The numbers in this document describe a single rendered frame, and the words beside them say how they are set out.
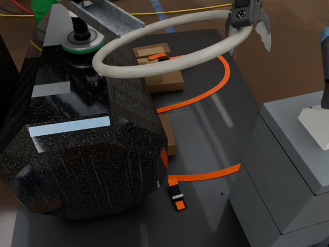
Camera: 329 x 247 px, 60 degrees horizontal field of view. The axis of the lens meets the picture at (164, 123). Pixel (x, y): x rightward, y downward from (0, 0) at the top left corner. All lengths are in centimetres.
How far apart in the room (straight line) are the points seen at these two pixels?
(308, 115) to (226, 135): 109
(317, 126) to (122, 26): 82
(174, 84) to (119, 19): 126
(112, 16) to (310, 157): 92
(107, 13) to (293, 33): 253
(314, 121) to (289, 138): 10
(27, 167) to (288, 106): 110
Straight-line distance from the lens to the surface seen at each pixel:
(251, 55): 300
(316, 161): 112
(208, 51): 69
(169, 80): 243
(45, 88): 137
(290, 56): 313
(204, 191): 189
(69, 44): 150
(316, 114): 114
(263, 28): 84
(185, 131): 215
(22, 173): 137
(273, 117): 120
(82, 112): 121
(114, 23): 121
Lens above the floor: 167
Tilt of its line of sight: 49 degrees down
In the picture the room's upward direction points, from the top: straight up
